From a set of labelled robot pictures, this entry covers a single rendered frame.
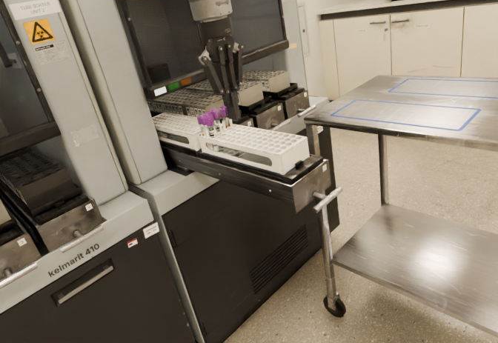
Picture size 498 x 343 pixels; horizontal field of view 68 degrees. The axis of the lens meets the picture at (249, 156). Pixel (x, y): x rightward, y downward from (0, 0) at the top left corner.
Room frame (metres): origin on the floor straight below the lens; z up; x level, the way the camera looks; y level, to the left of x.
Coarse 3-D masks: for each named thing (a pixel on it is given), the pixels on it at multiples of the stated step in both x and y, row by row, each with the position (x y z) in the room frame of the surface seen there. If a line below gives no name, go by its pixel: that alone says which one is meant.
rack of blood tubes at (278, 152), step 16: (240, 128) 0.92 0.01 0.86; (256, 128) 0.89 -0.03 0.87; (224, 144) 0.84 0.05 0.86; (240, 144) 0.80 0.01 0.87; (256, 144) 0.78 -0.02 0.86; (272, 144) 0.77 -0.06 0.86; (288, 144) 0.76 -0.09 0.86; (304, 144) 0.75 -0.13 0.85; (240, 160) 0.81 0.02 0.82; (256, 160) 0.82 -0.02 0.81; (272, 160) 0.72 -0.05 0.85; (288, 160) 0.72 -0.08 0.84
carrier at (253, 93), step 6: (252, 84) 1.30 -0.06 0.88; (258, 84) 1.29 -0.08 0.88; (240, 90) 1.26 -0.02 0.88; (246, 90) 1.26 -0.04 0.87; (252, 90) 1.27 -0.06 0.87; (258, 90) 1.29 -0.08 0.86; (240, 96) 1.24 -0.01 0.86; (246, 96) 1.25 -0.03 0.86; (252, 96) 1.27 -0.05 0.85; (258, 96) 1.29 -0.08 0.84; (240, 102) 1.23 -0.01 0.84; (246, 102) 1.25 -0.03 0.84; (252, 102) 1.27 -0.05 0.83
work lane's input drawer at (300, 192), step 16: (176, 160) 1.01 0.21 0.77; (192, 160) 0.94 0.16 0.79; (208, 160) 0.89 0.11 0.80; (224, 160) 0.85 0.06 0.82; (320, 160) 0.74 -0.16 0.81; (224, 176) 0.84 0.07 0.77; (240, 176) 0.79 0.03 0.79; (256, 176) 0.74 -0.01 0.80; (272, 176) 0.72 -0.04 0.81; (288, 176) 0.69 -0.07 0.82; (304, 176) 0.69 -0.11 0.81; (320, 176) 0.73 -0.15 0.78; (256, 192) 0.75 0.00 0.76; (272, 192) 0.71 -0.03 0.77; (288, 192) 0.67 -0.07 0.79; (304, 192) 0.69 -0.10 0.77; (320, 192) 0.72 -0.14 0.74; (336, 192) 0.69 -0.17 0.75; (320, 208) 0.65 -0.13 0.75
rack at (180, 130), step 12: (156, 120) 1.16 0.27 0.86; (168, 120) 1.14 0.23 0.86; (180, 120) 1.11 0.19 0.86; (192, 120) 1.07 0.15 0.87; (156, 132) 1.15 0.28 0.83; (168, 132) 1.04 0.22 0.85; (180, 132) 0.99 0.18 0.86; (192, 132) 0.98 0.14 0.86; (180, 144) 1.01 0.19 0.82; (192, 144) 0.96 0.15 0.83
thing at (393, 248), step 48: (384, 96) 1.06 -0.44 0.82; (432, 96) 0.97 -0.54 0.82; (480, 96) 0.90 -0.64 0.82; (384, 144) 1.27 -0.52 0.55; (480, 144) 0.66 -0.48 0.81; (384, 192) 1.28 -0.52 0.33; (384, 240) 1.05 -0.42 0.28; (432, 240) 1.00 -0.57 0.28; (480, 240) 0.95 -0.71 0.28; (432, 288) 0.80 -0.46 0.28; (480, 288) 0.77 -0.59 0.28
